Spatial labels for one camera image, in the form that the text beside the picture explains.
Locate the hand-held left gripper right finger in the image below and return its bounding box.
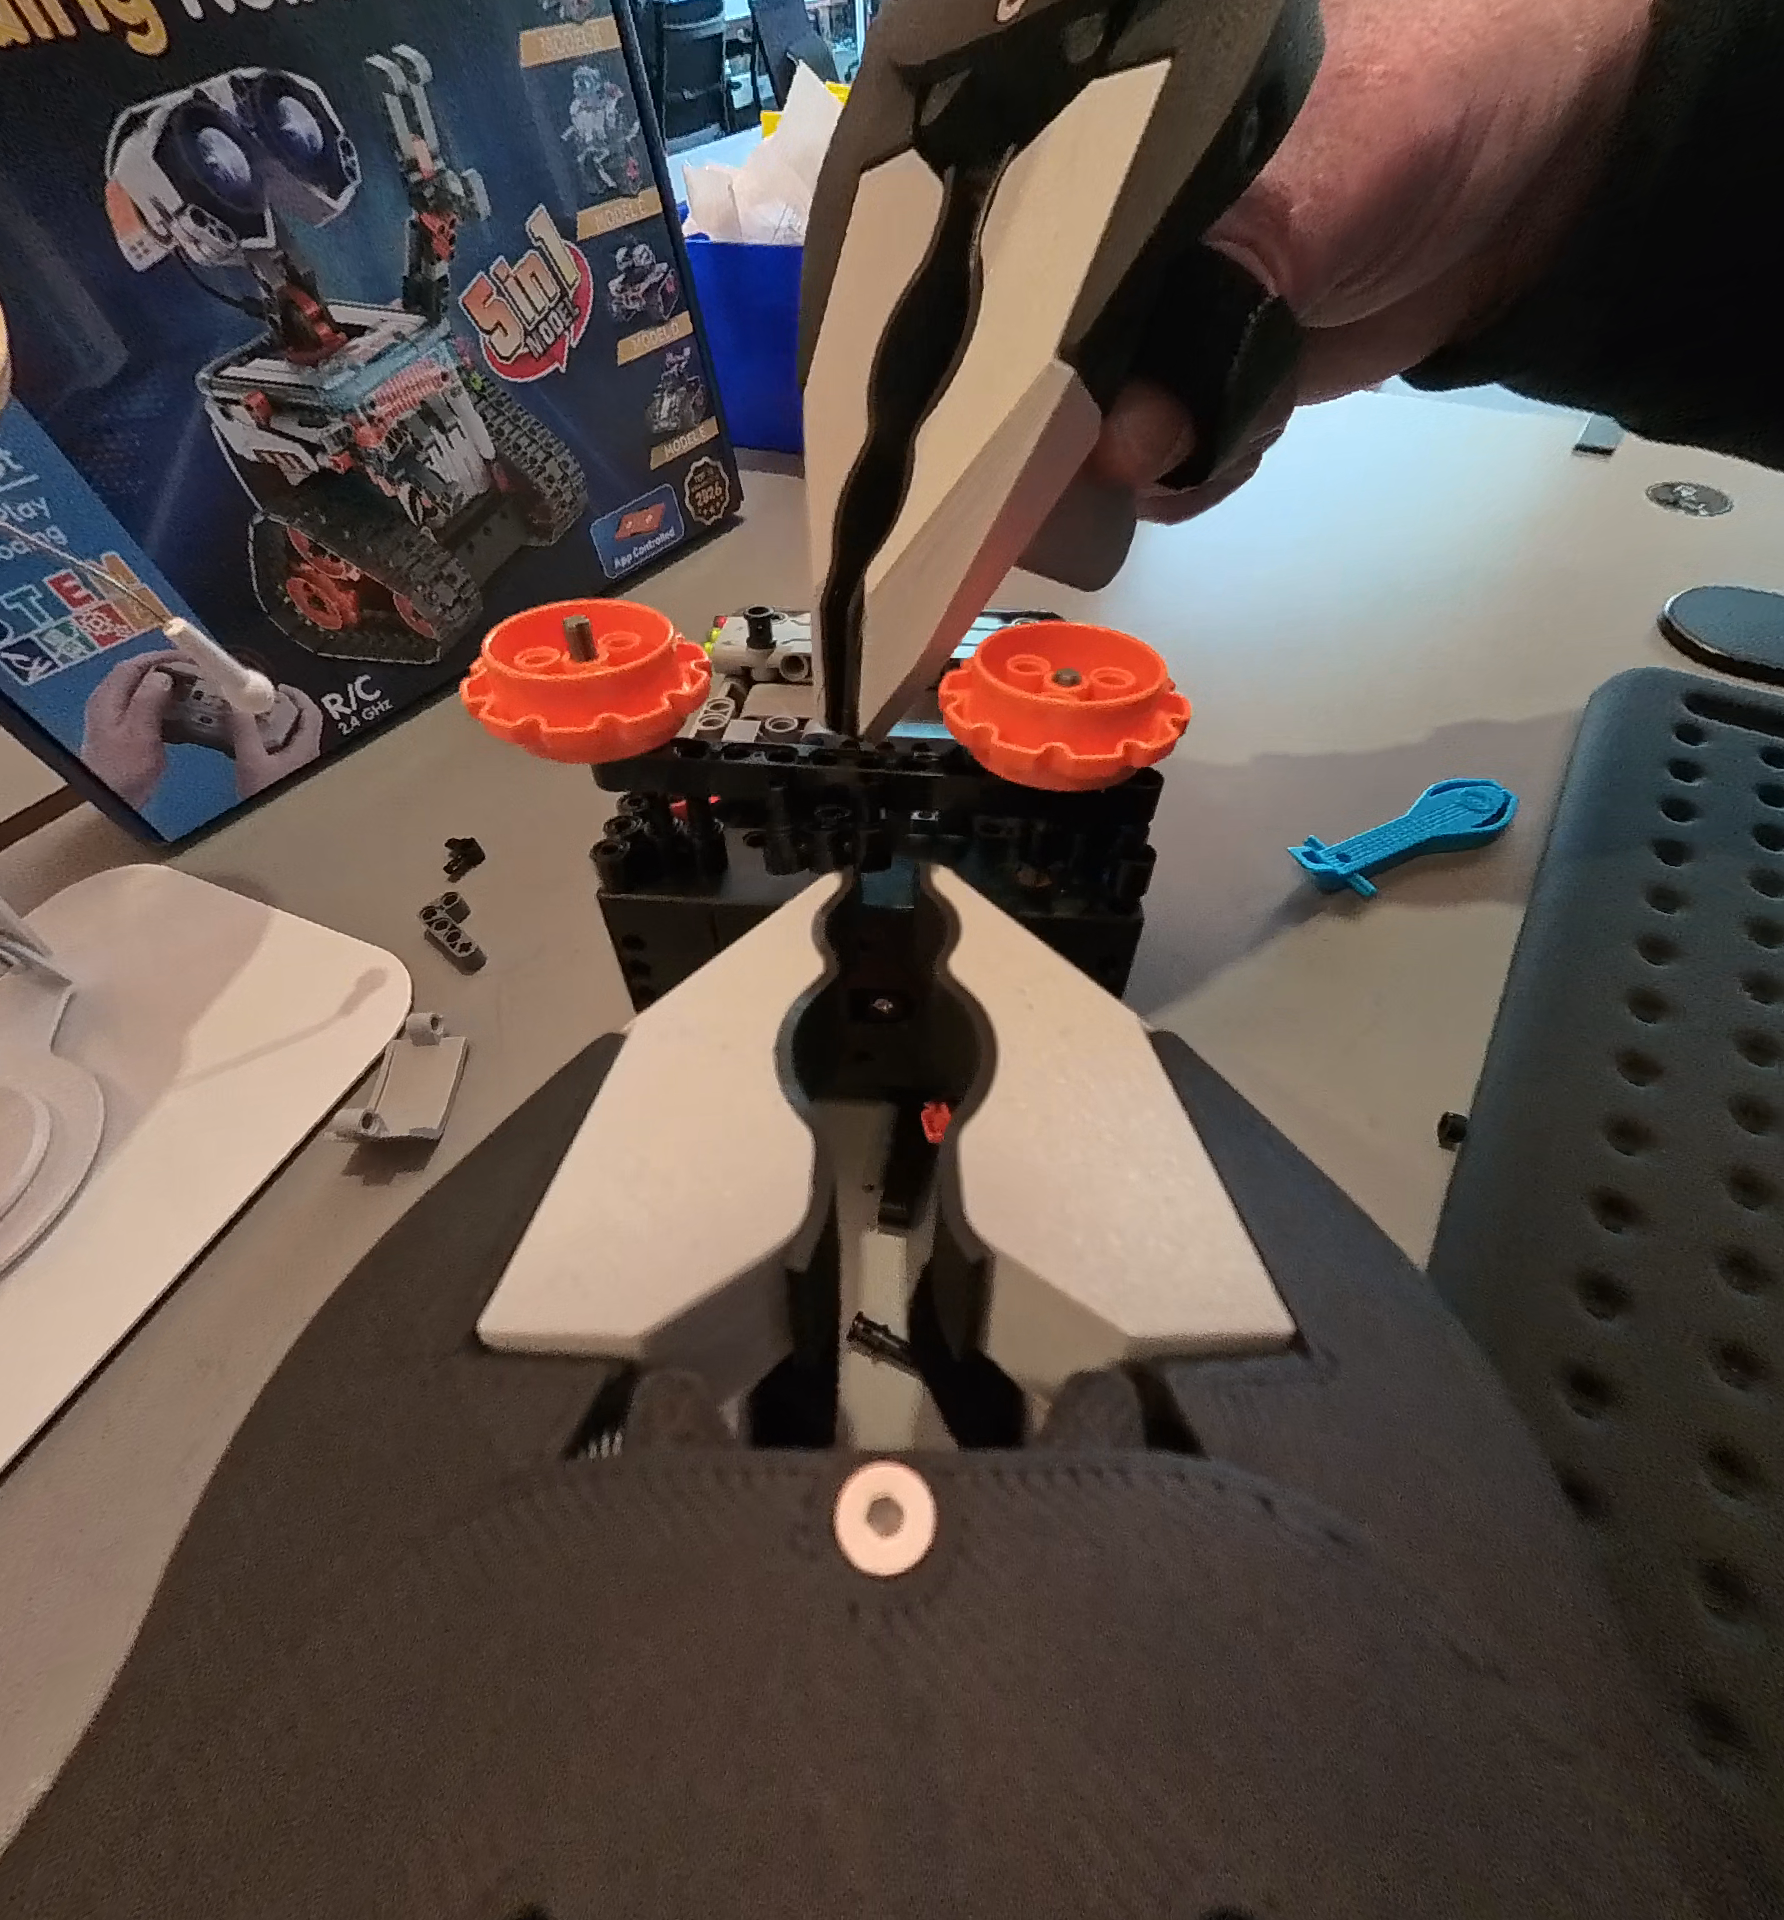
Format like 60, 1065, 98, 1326
922, 871, 1299, 1406

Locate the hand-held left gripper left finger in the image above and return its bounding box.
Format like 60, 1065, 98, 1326
479, 871, 849, 1388

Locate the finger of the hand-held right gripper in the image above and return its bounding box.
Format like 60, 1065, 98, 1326
856, 62, 1173, 739
804, 146, 960, 715

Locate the building kit robot model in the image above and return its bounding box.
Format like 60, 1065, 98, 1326
465, 595, 1193, 1382

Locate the person's right forearm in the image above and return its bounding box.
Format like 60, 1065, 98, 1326
1403, 0, 1784, 482

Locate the person's right hand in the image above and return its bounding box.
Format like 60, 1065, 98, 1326
1104, 0, 1659, 499

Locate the blue storage bin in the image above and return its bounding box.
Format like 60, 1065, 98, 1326
682, 234, 809, 459

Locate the crumpled white paper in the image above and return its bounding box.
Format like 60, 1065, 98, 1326
682, 62, 849, 250

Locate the grey panel piece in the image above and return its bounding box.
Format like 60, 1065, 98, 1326
333, 1015, 474, 1147

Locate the blue plastic pin tool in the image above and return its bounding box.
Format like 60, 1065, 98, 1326
1288, 781, 1518, 902

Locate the dark perforated tray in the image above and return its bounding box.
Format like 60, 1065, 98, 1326
1426, 666, 1784, 1863

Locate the white rod with round tip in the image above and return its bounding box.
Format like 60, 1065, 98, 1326
167, 623, 262, 725

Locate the blue robot kit box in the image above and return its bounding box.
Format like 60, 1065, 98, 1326
0, 0, 744, 850

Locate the black oval object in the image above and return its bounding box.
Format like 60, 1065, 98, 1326
1665, 586, 1784, 699

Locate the white lamp base plate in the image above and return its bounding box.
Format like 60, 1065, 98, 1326
0, 865, 413, 1549

